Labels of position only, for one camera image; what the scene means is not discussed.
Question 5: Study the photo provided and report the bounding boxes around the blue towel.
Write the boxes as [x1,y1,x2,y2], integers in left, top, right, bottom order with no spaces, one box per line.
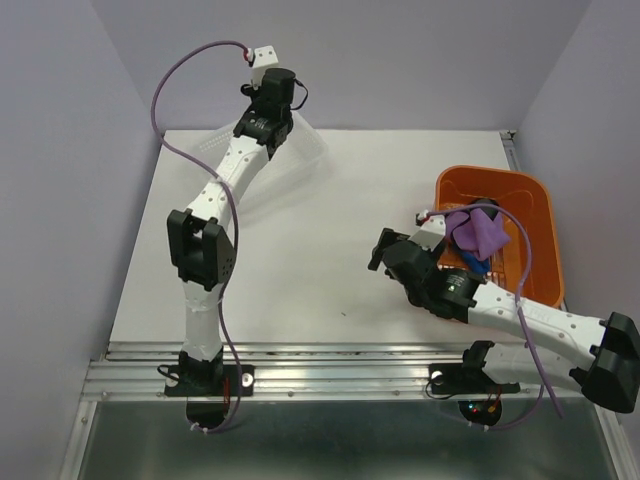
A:
[458,250,491,275]

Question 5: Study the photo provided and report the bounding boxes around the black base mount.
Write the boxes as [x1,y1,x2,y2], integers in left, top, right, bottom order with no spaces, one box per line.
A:
[425,341,521,427]
[157,362,257,431]

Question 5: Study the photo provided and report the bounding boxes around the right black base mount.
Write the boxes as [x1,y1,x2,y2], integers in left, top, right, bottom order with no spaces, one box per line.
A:
[425,341,521,427]

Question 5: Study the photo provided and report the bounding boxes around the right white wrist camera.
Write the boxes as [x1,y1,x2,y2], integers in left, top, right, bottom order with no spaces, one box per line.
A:
[409,210,446,250]

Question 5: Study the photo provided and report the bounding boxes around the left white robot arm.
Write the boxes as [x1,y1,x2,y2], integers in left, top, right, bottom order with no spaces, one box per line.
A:
[159,67,301,397]

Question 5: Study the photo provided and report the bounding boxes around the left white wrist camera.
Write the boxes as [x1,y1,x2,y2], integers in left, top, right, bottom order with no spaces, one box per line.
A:
[245,45,279,89]

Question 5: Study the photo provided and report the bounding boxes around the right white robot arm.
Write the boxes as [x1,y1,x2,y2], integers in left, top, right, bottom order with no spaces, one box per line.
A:
[368,228,639,414]

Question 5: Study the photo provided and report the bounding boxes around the white plastic basket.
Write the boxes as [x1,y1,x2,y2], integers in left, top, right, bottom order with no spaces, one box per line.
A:
[191,112,328,209]

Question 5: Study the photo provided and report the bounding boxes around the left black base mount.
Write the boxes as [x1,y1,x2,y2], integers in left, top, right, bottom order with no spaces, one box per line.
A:
[157,362,257,431]

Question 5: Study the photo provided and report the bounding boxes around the purple black-edged towel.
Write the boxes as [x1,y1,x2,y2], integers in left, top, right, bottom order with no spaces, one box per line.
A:
[445,207,511,261]

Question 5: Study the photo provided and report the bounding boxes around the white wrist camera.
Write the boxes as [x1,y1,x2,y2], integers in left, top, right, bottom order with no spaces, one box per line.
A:
[409,210,446,250]
[245,45,279,89]

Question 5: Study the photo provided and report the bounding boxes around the aluminium mounting rail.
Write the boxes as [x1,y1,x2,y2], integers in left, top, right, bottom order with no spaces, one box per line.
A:
[74,342,616,406]

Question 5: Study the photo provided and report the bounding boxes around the orange plastic tub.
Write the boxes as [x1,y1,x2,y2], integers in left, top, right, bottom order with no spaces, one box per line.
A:
[434,165,564,308]

